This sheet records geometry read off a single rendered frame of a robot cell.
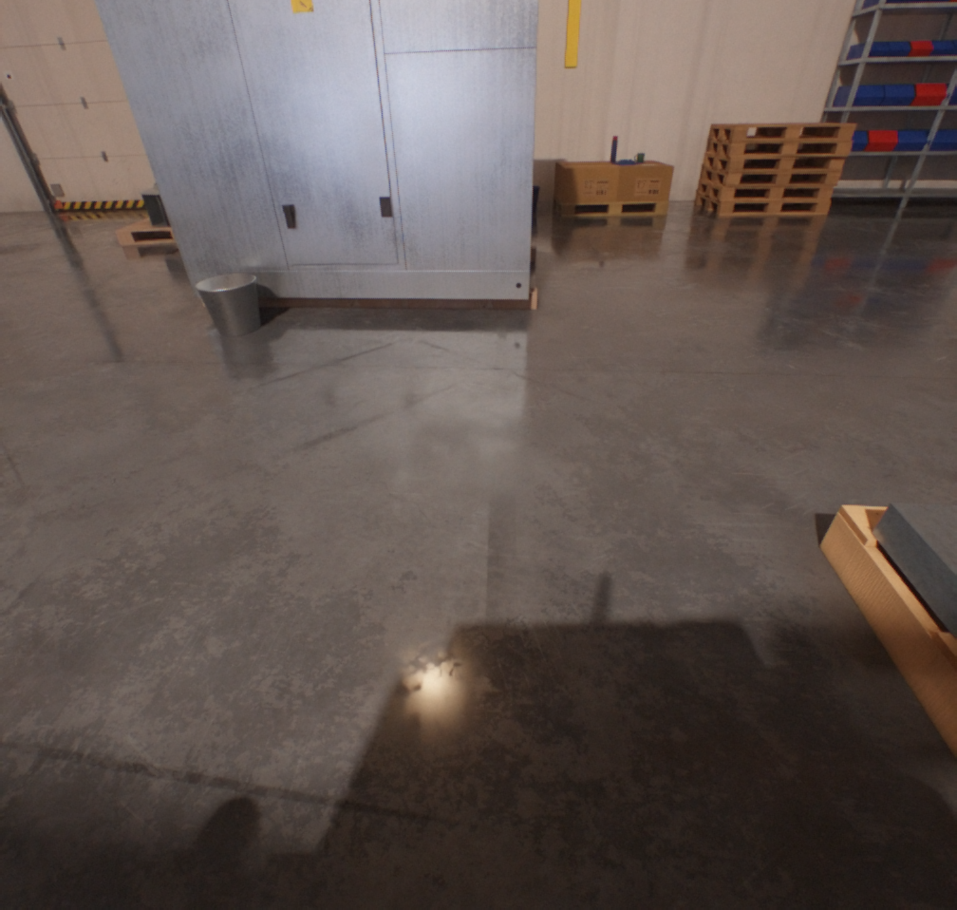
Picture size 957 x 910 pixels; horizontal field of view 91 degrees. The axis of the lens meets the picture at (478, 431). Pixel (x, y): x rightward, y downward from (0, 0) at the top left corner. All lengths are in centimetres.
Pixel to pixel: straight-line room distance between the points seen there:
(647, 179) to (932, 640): 543
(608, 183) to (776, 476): 470
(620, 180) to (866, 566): 518
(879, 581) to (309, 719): 127
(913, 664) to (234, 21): 333
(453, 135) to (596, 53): 458
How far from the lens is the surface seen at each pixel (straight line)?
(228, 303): 295
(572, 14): 349
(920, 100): 781
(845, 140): 689
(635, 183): 617
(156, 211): 631
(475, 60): 276
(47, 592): 171
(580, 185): 602
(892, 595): 141
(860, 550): 148
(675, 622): 129
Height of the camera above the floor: 100
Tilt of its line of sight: 33 degrees down
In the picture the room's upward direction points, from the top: 2 degrees counter-clockwise
